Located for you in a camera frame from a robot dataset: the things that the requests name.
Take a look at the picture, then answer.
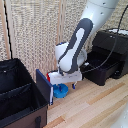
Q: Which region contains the blue box flap panel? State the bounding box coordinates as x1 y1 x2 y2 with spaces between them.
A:
35 68 55 106

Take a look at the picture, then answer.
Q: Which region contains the blue plastic bowl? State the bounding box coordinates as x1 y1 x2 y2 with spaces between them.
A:
52 83 70 99

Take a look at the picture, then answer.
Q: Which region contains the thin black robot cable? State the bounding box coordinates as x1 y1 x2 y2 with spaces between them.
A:
81 4 128 74

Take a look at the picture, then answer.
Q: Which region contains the woven beige folding screen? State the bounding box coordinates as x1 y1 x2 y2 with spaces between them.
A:
0 0 128 83

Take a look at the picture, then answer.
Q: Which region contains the black fabric storage box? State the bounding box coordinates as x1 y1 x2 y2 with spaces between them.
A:
0 58 49 128

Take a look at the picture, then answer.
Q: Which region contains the black air fryer housing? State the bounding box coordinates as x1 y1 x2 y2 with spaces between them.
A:
91 29 128 79

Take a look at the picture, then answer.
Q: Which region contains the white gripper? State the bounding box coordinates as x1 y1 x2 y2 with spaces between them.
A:
47 70 83 92

